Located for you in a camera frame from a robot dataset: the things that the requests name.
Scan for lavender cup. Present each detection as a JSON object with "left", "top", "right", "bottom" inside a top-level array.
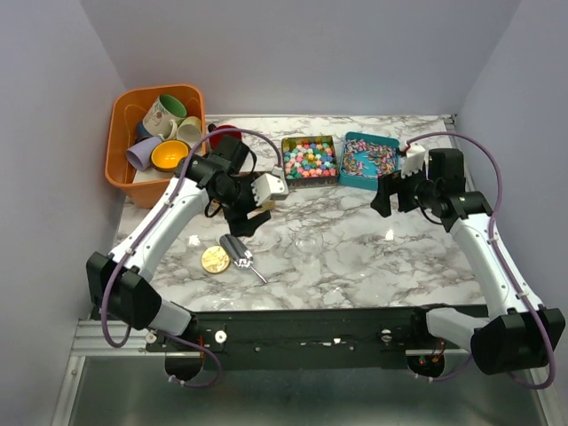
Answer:
[{"left": 125, "top": 136, "right": 162, "bottom": 171}]

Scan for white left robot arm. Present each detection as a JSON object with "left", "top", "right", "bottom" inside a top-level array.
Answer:
[{"left": 86, "top": 129, "right": 288, "bottom": 351}]

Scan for dark tin of star candies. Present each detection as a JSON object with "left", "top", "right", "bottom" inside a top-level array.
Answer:
[{"left": 281, "top": 136, "right": 339, "bottom": 188}]

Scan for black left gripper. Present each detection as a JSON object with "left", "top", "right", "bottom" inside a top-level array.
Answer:
[{"left": 215, "top": 172, "right": 272, "bottom": 238}]

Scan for black mug yellow inside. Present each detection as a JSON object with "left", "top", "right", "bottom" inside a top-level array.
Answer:
[{"left": 150, "top": 139, "right": 190, "bottom": 172}]

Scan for silver metal scoop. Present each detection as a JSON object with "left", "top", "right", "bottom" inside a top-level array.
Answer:
[{"left": 219, "top": 233, "right": 268, "bottom": 284}]

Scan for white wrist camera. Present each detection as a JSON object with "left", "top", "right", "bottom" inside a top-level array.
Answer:
[
  {"left": 400, "top": 144, "right": 426, "bottom": 178},
  {"left": 251, "top": 173, "right": 289, "bottom": 207}
]

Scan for aluminium frame rail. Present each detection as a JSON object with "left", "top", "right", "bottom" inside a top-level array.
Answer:
[{"left": 51, "top": 318, "right": 551, "bottom": 426}]

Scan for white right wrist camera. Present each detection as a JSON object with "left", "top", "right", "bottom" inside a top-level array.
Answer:
[{"left": 400, "top": 144, "right": 426, "bottom": 178}]

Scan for clear glass jar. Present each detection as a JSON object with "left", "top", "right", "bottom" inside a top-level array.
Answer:
[{"left": 294, "top": 227, "right": 323, "bottom": 261}]

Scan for blue mug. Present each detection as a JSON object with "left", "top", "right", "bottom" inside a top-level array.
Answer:
[{"left": 135, "top": 121, "right": 152, "bottom": 144}]

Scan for orange plastic bin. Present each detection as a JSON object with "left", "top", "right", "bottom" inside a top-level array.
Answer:
[{"left": 105, "top": 83, "right": 205, "bottom": 209}]

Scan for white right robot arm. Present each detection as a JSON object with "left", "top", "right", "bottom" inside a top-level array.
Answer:
[{"left": 371, "top": 148, "right": 565, "bottom": 375}]

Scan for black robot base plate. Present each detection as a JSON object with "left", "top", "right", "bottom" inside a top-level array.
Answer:
[{"left": 146, "top": 307, "right": 456, "bottom": 379}]

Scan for teal tin swirl lollipops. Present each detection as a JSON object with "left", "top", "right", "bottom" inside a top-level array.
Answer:
[{"left": 339, "top": 131, "right": 399, "bottom": 192}]

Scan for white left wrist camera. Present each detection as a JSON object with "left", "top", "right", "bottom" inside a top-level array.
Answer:
[{"left": 251, "top": 173, "right": 289, "bottom": 207}]

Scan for gold round jar lid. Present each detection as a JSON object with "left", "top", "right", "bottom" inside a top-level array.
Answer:
[{"left": 201, "top": 245, "right": 232, "bottom": 274}]

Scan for cream white mug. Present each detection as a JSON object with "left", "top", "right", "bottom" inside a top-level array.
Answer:
[{"left": 176, "top": 116, "right": 202, "bottom": 148}]

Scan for gold tin of lollipops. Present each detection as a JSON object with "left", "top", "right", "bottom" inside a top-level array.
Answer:
[{"left": 257, "top": 201, "right": 276, "bottom": 212}]

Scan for white mug green inside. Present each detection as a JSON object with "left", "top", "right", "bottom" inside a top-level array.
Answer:
[{"left": 142, "top": 94, "right": 187, "bottom": 140}]

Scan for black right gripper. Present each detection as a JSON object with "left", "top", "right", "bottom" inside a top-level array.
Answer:
[{"left": 370, "top": 160, "right": 440, "bottom": 217}]

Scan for black mug red inside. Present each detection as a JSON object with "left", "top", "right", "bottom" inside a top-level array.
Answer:
[{"left": 208, "top": 123, "right": 242, "bottom": 150}]

